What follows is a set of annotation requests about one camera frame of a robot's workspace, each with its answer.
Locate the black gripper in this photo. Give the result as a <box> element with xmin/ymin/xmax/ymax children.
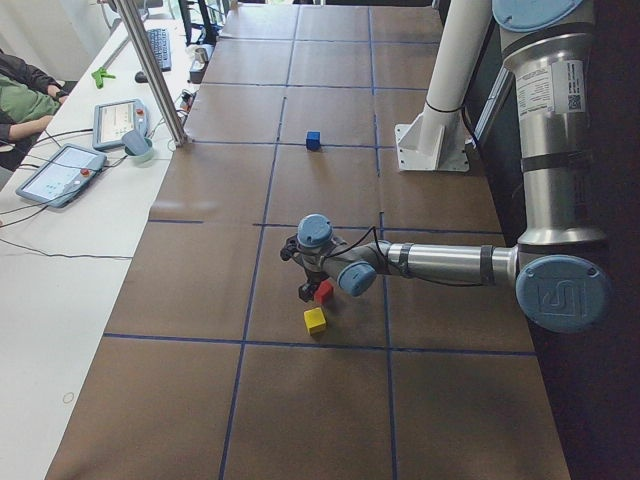
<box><xmin>298</xmin><ymin>268</ymin><xmax>326</xmax><ymax>302</ymax></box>

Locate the red wooden cube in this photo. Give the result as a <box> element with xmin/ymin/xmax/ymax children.
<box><xmin>314</xmin><ymin>280</ymin><xmax>334</xmax><ymax>305</ymax></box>

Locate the yellow wooden cube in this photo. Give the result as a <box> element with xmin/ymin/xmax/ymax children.
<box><xmin>303</xmin><ymin>307</ymin><xmax>327</xmax><ymax>335</ymax></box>

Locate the blue wooden cube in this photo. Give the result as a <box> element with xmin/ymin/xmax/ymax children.
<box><xmin>305</xmin><ymin>131</ymin><xmax>321</xmax><ymax>151</ymax></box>

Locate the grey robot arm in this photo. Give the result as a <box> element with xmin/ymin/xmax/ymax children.
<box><xmin>280</xmin><ymin>1</ymin><xmax>613</xmax><ymax>333</ymax></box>

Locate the metal cup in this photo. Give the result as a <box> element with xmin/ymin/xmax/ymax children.
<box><xmin>194</xmin><ymin>47</ymin><xmax>209</xmax><ymax>64</ymax></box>

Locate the far teach pendant tablet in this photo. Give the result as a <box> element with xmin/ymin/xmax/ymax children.
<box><xmin>92</xmin><ymin>99</ymin><xmax>149</xmax><ymax>151</ymax></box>

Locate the teach pendant tablet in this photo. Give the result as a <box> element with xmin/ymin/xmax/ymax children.
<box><xmin>15</xmin><ymin>144</ymin><xmax>107</xmax><ymax>208</ymax></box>
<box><xmin>92</xmin><ymin>99</ymin><xmax>149</xmax><ymax>151</ymax></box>

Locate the black computer mouse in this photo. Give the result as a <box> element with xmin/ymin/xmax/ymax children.
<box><xmin>134</xmin><ymin>71</ymin><xmax>148</xmax><ymax>84</ymax></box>

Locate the near teach pendant tablet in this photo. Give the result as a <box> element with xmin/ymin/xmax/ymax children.
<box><xmin>15</xmin><ymin>144</ymin><xmax>107</xmax><ymax>208</ymax></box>

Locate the black keyboard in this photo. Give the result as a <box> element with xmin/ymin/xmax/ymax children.
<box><xmin>146</xmin><ymin>28</ymin><xmax>172</xmax><ymax>72</ymax></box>

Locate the green plastic clamp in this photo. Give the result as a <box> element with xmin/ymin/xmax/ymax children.
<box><xmin>91</xmin><ymin>67</ymin><xmax>116</xmax><ymax>89</ymax></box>

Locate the seated person green shirt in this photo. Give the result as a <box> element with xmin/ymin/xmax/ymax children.
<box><xmin>1</xmin><ymin>52</ymin><xmax>69</xmax><ymax>146</ymax></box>

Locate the white camera post with base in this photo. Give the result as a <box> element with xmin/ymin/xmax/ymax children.
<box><xmin>395</xmin><ymin>0</ymin><xmax>493</xmax><ymax>172</ymax></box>

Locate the aluminium frame post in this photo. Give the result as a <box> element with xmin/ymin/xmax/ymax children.
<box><xmin>114</xmin><ymin>0</ymin><xmax>188</xmax><ymax>147</ymax></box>

